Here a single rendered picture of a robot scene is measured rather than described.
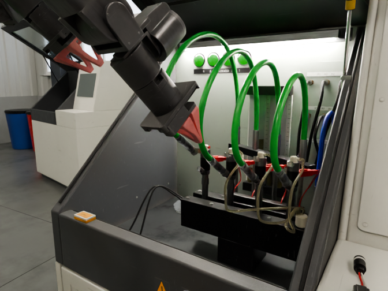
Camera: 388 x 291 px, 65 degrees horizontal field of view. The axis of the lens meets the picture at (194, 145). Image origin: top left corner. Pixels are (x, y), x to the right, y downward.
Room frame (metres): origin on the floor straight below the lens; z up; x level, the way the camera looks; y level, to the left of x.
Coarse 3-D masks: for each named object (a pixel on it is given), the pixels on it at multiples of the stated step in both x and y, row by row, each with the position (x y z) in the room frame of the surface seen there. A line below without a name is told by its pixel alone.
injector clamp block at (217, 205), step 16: (208, 192) 0.85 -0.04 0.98; (192, 208) 0.78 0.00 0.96; (208, 208) 0.75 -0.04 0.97; (224, 208) 0.73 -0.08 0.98; (240, 208) 0.73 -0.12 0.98; (192, 224) 0.78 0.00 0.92; (208, 224) 0.75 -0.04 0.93; (224, 224) 0.72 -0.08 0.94; (240, 224) 0.70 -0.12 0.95; (256, 224) 0.67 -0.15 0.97; (288, 224) 0.65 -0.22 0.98; (224, 240) 0.72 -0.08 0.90; (240, 240) 0.70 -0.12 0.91; (256, 240) 0.67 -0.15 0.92; (272, 240) 0.65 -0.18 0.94; (288, 240) 0.63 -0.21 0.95; (224, 256) 0.72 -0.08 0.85; (240, 256) 0.70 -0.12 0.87; (256, 256) 0.70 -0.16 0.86; (288, 256) 0.63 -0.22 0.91
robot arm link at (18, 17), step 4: (0, 0) 0.62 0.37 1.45; (4, 4) 0.62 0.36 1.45; (8, 8) 0.63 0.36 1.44; (12, 8) 0.64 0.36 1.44; (8, 12) 0.64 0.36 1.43; (12, 12) 0.64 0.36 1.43; (16, 12) 0.65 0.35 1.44; (12, 16) 0.64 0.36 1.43; (16, 16) 0.65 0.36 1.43; (20, 16) 0.65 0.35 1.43; (12, 20) 0.65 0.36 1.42; (16, 20) 0.65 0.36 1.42; (20, 20) 0.65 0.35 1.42; (4, 24) 0.67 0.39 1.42; (8, 24) 0.66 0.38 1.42; (12, 24) 0.66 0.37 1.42
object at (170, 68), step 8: (200, 32) 0.79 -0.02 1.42; (208, 32) 0.81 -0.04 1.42; (192, 40) 0.75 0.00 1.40; (224, 40) 0.88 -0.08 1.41; (184, 48) 0.73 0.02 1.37; (176, 56) 0.70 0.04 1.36; (232, 56) 0.92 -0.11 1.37; (232, 64) 0.94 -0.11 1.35; (168, 72) 0.68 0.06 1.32; (176, 136) 0.70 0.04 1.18
